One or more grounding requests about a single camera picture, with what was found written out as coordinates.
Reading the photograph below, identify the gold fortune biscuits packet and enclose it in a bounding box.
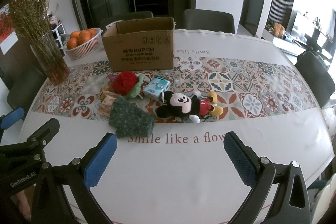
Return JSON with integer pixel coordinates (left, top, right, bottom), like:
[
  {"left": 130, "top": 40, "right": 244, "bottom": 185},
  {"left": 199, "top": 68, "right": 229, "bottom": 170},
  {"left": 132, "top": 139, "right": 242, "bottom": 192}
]
[
  {"left": 98, "top": 90, "right": 118, "bottom": 100},
  {"left": 98, "top": 96, "right": 116, "bottom": 117}
]

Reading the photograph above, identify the green knitted glove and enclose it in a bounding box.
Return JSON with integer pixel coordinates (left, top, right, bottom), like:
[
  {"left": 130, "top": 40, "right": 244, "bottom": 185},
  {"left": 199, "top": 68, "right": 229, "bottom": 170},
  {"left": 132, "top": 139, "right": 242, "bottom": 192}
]
[{"left": 109, "top": 96, "right": 156, "bottom": 139}]

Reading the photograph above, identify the red pompom green plush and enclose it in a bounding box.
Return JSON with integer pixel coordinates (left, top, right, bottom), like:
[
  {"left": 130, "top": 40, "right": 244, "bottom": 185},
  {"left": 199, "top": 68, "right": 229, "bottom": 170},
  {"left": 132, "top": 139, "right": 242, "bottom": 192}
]
[{"left": 112, "top": 71, "right": 145, "bottom": 100}]

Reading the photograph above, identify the light blue tissue pack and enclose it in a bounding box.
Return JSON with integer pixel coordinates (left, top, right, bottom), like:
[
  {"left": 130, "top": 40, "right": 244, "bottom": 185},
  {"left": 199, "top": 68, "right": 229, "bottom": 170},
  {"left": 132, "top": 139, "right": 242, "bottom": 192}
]
[{"left": 143, "top": 76, "right": 170, "bottom": 101}]

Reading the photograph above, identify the Mickey Mouse plush toy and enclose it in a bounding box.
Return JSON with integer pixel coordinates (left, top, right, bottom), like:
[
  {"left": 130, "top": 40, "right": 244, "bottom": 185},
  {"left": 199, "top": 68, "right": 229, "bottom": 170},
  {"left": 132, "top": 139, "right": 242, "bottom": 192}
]
[{"left": 156, "top": 91, "right": 224, "bottom": 123}]

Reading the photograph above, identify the red snack packet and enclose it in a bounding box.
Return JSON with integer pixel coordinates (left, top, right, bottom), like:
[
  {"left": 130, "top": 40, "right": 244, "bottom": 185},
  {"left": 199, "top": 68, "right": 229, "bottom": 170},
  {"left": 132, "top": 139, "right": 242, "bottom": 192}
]
[{"left": 106, "top": 75, "right": 118, "bottom": 83}]

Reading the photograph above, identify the dark side chair left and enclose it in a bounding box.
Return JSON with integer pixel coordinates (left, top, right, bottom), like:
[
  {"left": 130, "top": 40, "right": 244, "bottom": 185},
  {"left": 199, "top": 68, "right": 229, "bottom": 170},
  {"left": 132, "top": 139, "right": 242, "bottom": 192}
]
[{"left": 6, "top": 63, "right": 48, "bottom": 119}]

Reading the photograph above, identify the dark side chair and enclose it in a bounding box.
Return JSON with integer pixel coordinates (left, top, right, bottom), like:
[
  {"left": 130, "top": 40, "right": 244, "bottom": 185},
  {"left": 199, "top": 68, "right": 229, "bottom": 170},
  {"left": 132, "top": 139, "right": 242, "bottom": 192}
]
[
  {"left": 295, "top": 51, "right": 335, "bottom": 108},
  {"left": 6, "top": 63, "right": 48, "bottom": 119}
]

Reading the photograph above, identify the glass vase with water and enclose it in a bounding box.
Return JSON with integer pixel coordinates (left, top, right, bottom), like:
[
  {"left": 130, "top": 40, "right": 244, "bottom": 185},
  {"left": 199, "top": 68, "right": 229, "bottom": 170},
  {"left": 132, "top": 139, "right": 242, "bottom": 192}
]
[{"left": 31, "top": 31, "right": 70, "bottom": 86}]

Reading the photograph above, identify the orange fruit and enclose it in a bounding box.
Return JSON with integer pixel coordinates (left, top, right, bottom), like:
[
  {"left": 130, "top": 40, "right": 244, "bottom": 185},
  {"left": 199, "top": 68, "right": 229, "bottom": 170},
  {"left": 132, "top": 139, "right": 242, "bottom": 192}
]
[
  {"left": 70, "top": 31, "right": 80, "bottom": 39},
  {"left": 88, "top": 28, "right": 96, "bottom": 37},
  {"left": 67, "top": 37, "right": 78, "bottom": 50},
  {"left": 78, "top": 30, "right": 91, "bottom": 45}
]

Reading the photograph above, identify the white shoe rack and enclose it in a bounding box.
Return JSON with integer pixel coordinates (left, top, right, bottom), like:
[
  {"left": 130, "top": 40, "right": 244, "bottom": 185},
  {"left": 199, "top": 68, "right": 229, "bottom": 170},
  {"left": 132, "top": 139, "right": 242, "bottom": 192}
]
[{"left": 50, "top": 23, "right": 66, "bottom": 49}]

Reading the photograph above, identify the patterned tablecloth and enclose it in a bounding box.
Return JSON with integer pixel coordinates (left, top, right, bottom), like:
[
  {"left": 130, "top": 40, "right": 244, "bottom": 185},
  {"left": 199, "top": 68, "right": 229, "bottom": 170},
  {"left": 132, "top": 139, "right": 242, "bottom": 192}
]
[{"left": 18, "top": 28, "right": 336, "bottom": 224}]

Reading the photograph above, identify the white basket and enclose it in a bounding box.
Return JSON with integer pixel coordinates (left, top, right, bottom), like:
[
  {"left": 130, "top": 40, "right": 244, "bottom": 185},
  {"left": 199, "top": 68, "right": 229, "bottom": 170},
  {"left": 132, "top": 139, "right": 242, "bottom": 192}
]
[{"left": 63, "top": 28, "right": 102, "bottom": 60}]

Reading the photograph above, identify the dried flower bunch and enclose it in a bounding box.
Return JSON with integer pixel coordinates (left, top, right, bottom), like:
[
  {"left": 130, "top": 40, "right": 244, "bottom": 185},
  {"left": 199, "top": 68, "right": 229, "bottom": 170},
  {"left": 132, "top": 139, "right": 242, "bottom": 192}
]
[{"left": 9, "top": 0, "right": 51, "bottom": 44}]

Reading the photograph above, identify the dark side chair right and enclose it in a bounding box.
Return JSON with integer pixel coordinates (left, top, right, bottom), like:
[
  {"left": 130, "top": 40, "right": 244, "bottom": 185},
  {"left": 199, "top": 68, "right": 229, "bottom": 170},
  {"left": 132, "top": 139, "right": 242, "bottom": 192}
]
[{"left": 295, "top": 51, "right": 335, "bottom": 108}]

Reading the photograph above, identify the brown cardboard box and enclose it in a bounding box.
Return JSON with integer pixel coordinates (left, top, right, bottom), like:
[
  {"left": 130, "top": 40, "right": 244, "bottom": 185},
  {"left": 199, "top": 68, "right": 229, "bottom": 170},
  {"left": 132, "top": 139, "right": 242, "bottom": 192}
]
[{"left": 102, "top": 17, "right": 175, "bottom": 72}]

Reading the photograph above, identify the white tv cabinet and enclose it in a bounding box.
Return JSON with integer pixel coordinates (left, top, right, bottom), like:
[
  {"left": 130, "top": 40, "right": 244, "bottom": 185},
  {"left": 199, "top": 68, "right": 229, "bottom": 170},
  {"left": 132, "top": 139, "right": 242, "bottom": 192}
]
[{"left": 262, "top": 29, "right": 305, "bottom": 57}]

